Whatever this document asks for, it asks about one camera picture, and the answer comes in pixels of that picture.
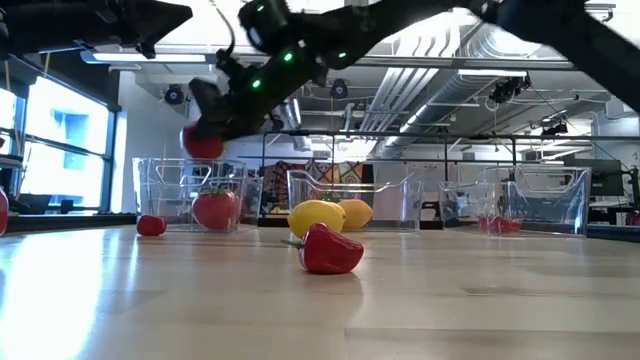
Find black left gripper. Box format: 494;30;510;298
64;0;194;59

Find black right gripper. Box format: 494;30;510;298
188;37;321;142

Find large red tomato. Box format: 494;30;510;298
192;187;237;233
0;188;10;237
182;122;225;161

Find orange lemon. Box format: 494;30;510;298
340;198;374;231

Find long ceiling light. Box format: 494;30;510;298
79;48;210;66

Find black ceiling spotlight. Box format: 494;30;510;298
329;77;350;101
164;83;186;107

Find clear plastic bin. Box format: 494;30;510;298
286;168;425;234
132;157;264;234
438;165;593;237

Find clear plastic tray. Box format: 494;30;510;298
0;212;640;244

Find short ceiling light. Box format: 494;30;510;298
457;68;530;79

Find black track light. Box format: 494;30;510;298
541;121;570;137

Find dark background monitor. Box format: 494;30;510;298
563;158;625;198

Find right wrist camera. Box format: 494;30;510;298
215;47;254;81

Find colourful wall tapestry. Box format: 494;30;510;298
261;159;375;215

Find silver ventilation duct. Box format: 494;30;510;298
372;29;546;160

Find black overhead rack rail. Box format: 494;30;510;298
259;130;640;169

